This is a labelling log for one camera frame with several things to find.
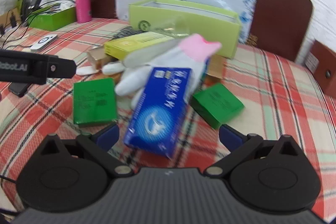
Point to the white round device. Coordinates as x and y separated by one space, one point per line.
44 42

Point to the large lime green box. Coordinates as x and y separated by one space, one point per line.
210 27

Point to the clear plastic cup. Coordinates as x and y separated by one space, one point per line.
174 27

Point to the black phone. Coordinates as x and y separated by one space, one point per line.
19 88

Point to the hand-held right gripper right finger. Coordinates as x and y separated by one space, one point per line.
231 138

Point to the yellow carton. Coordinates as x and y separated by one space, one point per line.
131 44

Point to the pink thermos bottle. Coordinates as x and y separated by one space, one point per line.
82 1

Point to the steel wool scrubber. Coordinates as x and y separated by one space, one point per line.
126 31

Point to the red plaid cloth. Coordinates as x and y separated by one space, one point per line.
275 87

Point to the green tissue box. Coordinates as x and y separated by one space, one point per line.
51 18

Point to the white glove with pink cuff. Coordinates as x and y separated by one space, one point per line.
168 56

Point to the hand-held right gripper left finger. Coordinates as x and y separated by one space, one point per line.
109 134

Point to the small brown cardboard box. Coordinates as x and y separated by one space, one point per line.
95 58

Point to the dark brown board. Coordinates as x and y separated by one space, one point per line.
281 19

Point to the reddish brown gift box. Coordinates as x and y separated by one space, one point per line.
324 69

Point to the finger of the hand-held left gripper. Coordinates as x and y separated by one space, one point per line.
59 67

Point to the black charger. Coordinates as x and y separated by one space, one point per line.
34 2

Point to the open brown cardboard box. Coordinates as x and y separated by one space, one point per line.
215 66

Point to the blue printed carton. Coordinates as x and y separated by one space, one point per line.
160 111

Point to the flat green box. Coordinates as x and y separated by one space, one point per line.
94 102
218 104

